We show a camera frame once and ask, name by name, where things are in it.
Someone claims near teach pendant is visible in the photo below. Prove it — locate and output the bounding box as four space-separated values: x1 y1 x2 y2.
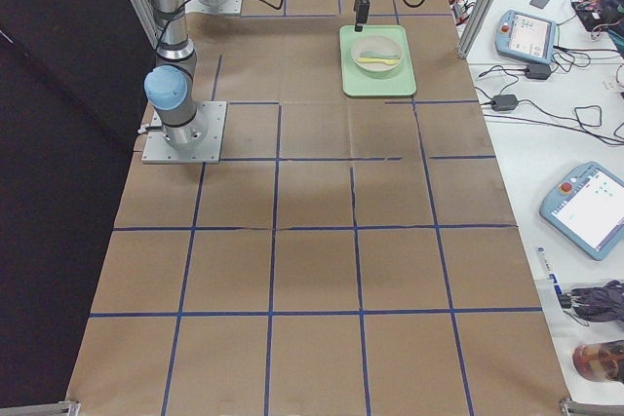
539 162 623 261

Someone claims far teach pendant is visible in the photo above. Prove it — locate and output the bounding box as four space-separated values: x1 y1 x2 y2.
494 10 557 65

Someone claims pale green spoon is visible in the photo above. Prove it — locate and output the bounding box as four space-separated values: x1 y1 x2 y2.
360 51 401 60

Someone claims white round plate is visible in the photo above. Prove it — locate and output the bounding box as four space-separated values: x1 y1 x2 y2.
350 35 404 77

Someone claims aluminium frame post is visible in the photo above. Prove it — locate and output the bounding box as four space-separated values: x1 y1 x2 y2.
455 0 520 59

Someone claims yellow plastic fork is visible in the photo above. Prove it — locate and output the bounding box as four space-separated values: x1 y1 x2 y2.
357 57 401 66

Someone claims teach pendant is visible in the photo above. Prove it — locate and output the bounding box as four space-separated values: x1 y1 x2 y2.
494 10 557 65
539 162 623 261

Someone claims black power adapter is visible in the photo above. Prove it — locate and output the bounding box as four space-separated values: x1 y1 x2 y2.
490 95 519 112
524 63 552 81

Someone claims light green tray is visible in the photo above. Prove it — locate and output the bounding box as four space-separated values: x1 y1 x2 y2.
339 25 416 97

